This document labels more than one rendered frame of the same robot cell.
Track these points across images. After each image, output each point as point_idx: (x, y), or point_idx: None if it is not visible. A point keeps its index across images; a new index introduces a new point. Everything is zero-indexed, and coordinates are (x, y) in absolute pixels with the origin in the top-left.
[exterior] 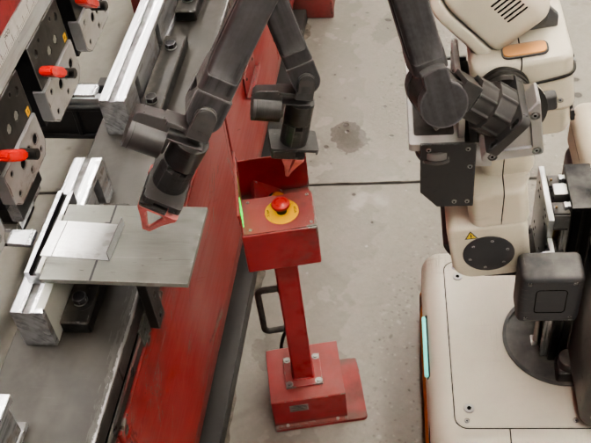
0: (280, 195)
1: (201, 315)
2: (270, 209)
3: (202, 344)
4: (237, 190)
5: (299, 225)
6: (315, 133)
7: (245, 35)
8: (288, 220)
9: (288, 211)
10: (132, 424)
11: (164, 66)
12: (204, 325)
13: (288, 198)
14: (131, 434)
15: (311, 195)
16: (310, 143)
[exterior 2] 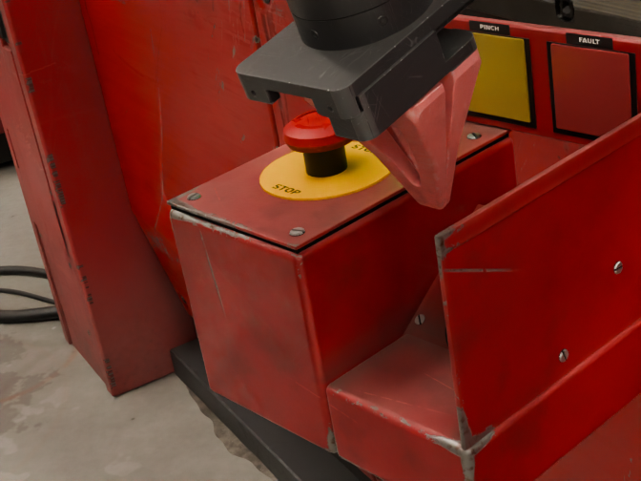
0: (389, 191)
1: (603, 431)
2: (370, 156)
3: (572, 468)
4: (461, 28)
5: (224, 177)
6: (325, 88)
7: None
8: (277, 166)
9: (301, 177)
10: (273, 11)
11: None
12: (606, 471)
13: (350, 199)
14: (267, 17)
15: (273, 239)
16: (292, 53)
